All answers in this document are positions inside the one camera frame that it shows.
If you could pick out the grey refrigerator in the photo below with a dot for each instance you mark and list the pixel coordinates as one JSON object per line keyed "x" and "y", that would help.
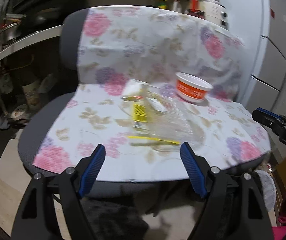
{"x": 261, "y": 25}

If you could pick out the floral cloth cover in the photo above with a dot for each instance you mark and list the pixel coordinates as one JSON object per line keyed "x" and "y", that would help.
{"x": 153, "y": 92}

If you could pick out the white tissue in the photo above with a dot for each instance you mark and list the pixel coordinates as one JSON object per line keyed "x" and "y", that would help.
{"x": 133, "y": 88}

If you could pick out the clear yellow plastic bag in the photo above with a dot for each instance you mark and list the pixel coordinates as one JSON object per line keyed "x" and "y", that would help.
{"x": 158, "y": 118}

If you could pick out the yellow cap sauce bottle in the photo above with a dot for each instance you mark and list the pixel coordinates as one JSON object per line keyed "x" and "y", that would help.
{"x": 163, "y": 4}

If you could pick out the white rice cooker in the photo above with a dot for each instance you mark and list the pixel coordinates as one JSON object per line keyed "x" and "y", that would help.
{"x": 214, "y": 12}

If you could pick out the white plastic jug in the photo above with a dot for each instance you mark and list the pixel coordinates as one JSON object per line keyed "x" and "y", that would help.
{"x": 176, "y": 6}

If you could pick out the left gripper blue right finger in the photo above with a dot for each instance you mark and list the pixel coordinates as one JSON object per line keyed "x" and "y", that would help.
{"x": 192, "y": 165}

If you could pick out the orange white instant noodle cup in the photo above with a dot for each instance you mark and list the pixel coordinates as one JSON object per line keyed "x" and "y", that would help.
{"x": 191, "y": 88}

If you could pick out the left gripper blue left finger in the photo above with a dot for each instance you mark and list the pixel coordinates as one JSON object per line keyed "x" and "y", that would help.
{"x": 91, "y": 167}

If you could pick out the trash bin with clear liner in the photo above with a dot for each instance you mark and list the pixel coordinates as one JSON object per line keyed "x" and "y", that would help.
{"x": 269, "y": 189}

